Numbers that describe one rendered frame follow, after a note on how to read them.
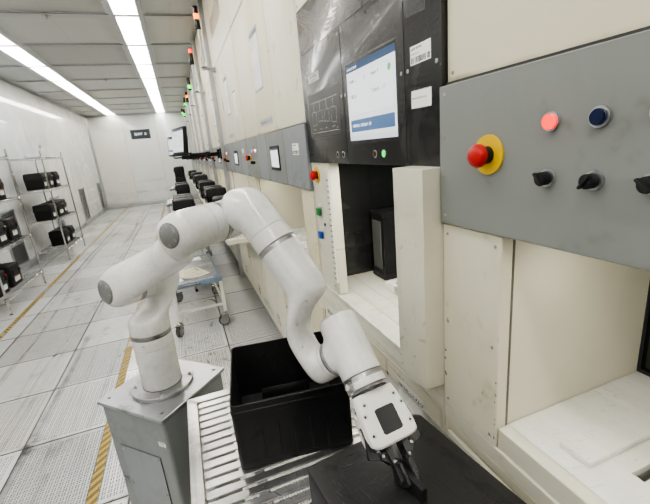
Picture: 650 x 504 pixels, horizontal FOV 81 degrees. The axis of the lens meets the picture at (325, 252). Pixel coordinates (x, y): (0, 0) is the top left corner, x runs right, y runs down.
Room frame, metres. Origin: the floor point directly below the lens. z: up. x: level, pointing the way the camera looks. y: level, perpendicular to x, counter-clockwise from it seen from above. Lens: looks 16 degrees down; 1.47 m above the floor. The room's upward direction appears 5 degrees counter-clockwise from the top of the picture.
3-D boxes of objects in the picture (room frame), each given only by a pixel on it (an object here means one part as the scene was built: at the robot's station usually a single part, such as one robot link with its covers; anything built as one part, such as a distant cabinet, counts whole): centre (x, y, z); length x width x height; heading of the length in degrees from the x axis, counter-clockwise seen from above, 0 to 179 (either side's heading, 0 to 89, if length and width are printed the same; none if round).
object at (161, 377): (1.11, 0.57, 0.85); 0.19 x 0.19 x 0.18
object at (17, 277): (4.40, 3.83, 0.31); 0.30 x 0.28 x 0.26; 17
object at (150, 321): (1.14, 0.55, 1.07); 0.19 x 0.12 x 0.24; 147
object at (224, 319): (3.48, 1.25, 0.24); 0.97 x 0.52 x 0.48; 22
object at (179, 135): (4.31, 1.28, 1.59); 0.50 x 0.41 x 0.36; 109
